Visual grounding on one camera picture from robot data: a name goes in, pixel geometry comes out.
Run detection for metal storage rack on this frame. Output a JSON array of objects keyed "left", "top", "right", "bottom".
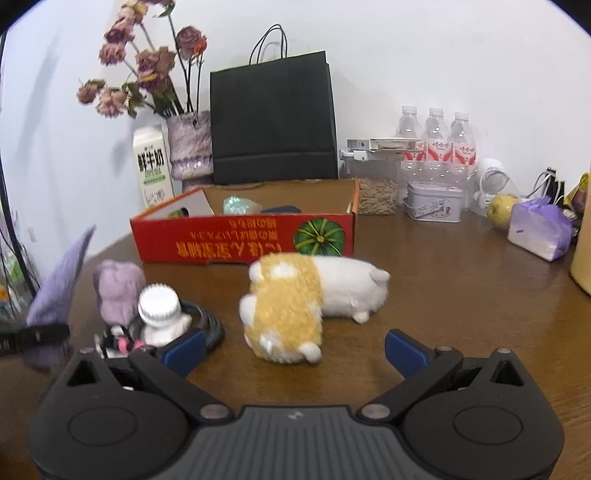
[{"left": 0, "top": 249, "right": 33, "bottom": 324}]

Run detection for purple textured vase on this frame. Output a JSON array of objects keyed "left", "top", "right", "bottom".
[{"left": 166, "top": 111, "right": 214, "bottom": 181}]

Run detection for red cardboard box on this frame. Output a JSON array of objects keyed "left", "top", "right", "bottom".
[{"left": 129, "top": 179, "right": 360, "bottom": 266}]

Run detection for white ribbed-lid jar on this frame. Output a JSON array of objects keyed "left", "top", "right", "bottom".
[{"left": 137, "top": 284, "right": 195, "bottom": 348}]

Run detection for yellow and white plush toy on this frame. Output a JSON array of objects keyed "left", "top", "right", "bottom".
[{"left": 239, "top": 253, "right": 392, "bottom": 366}]

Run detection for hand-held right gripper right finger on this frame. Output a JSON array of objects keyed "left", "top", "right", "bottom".
[{"left": 356, "top": 328, "right": 527, "bottom": 426}]

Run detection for clear container with seeds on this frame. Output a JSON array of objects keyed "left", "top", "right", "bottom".
[{"left": 340, "top": 148, "right": 403, "bottom": 216}]

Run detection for small white fan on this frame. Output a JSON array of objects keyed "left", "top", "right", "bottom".
[{"left": 471, "top": 158, "right": 509, "bottom": 217}]

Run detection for flat white carton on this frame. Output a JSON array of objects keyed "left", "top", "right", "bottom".
[{"left": 368, "top": 136, "right": 423, "bottom": 152}]

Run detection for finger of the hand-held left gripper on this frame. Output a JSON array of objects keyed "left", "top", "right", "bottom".
[{"left": 0, "top": 323, "right": 73, "bottom": 357}]

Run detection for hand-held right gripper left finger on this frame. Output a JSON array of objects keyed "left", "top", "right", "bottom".
[{"left": 65, "top": 328, "right": 236, "bottom": 425}]

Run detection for purple cloth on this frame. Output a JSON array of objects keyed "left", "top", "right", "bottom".
[{"left": 25, "top": 224, "right": 98, "bottom": 372}]

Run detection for clear plastic bag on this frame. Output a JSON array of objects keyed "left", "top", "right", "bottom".
[{"left": 222, "top": 195, "right": 263, "bottom": 217}]

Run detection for purple fuzzy plush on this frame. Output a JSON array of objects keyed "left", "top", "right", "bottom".
[{"left": 92, "top": 259, "right": 147, "bottom": 329}]

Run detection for colourful snack packet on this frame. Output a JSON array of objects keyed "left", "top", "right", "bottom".
[{"left": 563, "top": 173, "right": 591, "bottom": 217}]

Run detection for purple tissue pack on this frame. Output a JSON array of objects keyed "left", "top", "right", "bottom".
[{"left": 507, "top": 196, "right": 574, "bottom": 262}]

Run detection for yellow lemon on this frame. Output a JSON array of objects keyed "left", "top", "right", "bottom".
[{"left": 488, "top": 194, "right": 520, "bottom": 232}]

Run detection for clear water bottle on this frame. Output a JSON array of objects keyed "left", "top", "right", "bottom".
[
  {"left": 397, "top": 105, "right": 428, "bottom": 185},
  {"left": 448, "top": 111, "right": 478, "bottom": 208},
  {"left": 422, "top": 107, "right": 451, "bottom": 183}
]

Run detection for coiled black cable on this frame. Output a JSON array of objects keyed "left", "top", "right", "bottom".
[{"left": 127, "top": 300, "right": 226, "bottom": 356}]

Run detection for white milk carton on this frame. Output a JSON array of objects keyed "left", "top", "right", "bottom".
[{"left": 132, "top": 124, "right": 176, "bottom": 208}]

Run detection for black and white chargers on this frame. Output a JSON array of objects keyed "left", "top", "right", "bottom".
[{"left": 531, "top": 166, "right": 568, "bottom": 204}]

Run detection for dried pink roses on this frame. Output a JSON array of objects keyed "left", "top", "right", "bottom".
[{"left": 76, "top": 0, "right": 208, "bottom": 120}]

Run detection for black paper bag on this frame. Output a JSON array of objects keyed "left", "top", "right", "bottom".
[{"left": 210, "top": 24, "right": 339, "bottom": 185}]

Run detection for pale tin box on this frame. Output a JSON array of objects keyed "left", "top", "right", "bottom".
[{"left": 403, "top": 181, "right": 464, "bottom": 223}]

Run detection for yellow thermos jug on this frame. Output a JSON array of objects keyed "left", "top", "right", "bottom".
[{"left": 569, "top": 231, "right": 591, "bottom": 296}]

